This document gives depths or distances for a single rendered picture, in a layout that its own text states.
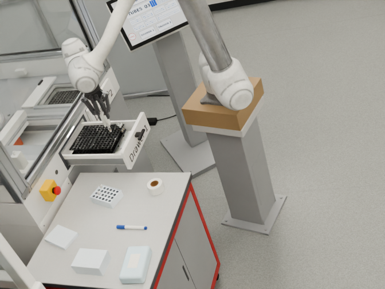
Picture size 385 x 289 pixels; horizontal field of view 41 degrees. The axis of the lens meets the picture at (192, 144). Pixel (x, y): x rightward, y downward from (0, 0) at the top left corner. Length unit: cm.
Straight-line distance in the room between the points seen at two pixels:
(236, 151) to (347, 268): 82
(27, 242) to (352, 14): 339
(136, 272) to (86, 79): 75
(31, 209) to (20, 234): 21
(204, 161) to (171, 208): 131
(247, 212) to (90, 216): 102
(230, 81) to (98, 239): 86
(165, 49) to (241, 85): 107
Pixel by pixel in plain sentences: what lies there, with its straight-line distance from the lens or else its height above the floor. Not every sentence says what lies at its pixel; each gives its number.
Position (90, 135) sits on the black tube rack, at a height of 90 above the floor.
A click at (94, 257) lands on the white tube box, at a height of 81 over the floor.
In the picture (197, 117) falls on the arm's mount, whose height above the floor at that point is 82.
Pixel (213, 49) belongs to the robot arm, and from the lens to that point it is 215.
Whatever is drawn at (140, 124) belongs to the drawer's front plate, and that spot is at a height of 91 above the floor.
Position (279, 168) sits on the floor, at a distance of 336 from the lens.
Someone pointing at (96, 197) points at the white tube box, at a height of 79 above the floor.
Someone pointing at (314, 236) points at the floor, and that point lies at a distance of 296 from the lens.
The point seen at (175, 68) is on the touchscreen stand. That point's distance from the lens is 328.
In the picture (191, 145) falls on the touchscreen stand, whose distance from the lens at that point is 361.
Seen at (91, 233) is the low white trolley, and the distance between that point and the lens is 228.
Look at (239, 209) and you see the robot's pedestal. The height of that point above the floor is 11.
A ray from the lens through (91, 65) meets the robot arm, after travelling 207.
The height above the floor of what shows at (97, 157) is 88.
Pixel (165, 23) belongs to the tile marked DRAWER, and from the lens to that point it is 306.
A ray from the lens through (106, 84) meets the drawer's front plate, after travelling 286.
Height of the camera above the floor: 230
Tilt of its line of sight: 38 degrees down
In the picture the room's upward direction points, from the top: 19 degrees counter-clockwise
